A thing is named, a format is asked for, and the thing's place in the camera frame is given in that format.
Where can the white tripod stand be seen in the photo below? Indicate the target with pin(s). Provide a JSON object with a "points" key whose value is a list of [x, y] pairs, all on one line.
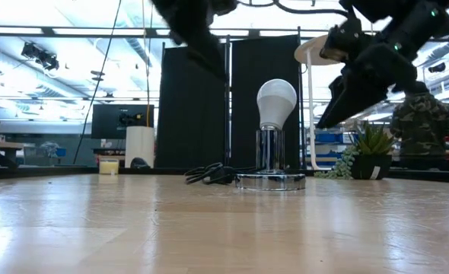
{"points": [[312, 53]]}

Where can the black partition panel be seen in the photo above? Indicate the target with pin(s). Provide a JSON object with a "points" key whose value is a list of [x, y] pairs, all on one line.
{"points": [[247, 95], [190, 122]]}

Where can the black dome object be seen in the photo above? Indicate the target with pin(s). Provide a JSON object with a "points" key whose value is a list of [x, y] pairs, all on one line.
{"points": [[140, 163]]}

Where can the black monitor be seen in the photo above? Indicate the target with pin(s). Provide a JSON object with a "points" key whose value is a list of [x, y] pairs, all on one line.
{"points": [[106, 122]]}

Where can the white lightbulb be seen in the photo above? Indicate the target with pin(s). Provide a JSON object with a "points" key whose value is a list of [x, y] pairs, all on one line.
{"points": [[276, 100]]}

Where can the black ceiling-mounted camera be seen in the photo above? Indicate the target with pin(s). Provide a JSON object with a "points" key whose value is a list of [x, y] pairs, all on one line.
{"points": [[40, 56]]}

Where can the chrome lamp base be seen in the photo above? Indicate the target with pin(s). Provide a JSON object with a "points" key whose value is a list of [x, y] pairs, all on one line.
{"points": [[270, 152]]}

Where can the potted succulent plant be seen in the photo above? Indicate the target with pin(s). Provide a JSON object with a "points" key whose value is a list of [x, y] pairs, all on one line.
{"points": [[373, 160]]}

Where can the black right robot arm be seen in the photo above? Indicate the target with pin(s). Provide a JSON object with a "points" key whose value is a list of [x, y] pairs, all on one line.
{"points": [[418, 23]]}

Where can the person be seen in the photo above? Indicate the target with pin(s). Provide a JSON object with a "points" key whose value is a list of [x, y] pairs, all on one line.
{"points": [[422, 125]]}

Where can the blue storage bins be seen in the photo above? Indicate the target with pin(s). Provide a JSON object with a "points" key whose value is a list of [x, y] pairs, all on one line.
{"points": [[331, 137]]}

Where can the background wooden table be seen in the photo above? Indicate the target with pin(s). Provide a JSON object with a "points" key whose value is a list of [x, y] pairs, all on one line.
{"points": [[0, 145]]}

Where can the yellow candle jar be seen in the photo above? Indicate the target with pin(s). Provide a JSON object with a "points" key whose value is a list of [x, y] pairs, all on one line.
{"points": [[109, 166]]}

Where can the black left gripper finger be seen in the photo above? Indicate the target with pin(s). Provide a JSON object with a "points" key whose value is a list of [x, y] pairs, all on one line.
{"points": [[209, 61]]}

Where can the white cylindrical bin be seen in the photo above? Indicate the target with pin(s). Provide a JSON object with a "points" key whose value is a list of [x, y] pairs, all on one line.
{"points": [[139, 146]]}

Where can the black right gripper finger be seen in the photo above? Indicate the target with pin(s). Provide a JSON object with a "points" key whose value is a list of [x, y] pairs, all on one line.
{"points": [[335, 87], [346, 102]]}

